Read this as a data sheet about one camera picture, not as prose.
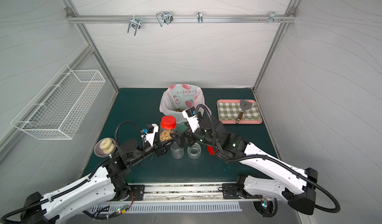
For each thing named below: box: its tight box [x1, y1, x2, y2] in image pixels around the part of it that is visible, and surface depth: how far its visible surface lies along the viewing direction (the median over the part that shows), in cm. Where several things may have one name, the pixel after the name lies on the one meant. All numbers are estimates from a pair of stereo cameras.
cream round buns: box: [99, 137, 115, 154], surface depth 86 cm
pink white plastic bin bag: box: [159, 83, 212, 124], surface depth 91 cm
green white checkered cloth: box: [216, 102, 261, 121], surface depth 107 cm
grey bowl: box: [93, 137, 116, 158], surface depth 85 cm
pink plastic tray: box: [216, 98, 263, 125], surface depth 109 cm
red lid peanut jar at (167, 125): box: [159, 114, 178, 142], surface depth 66 cm
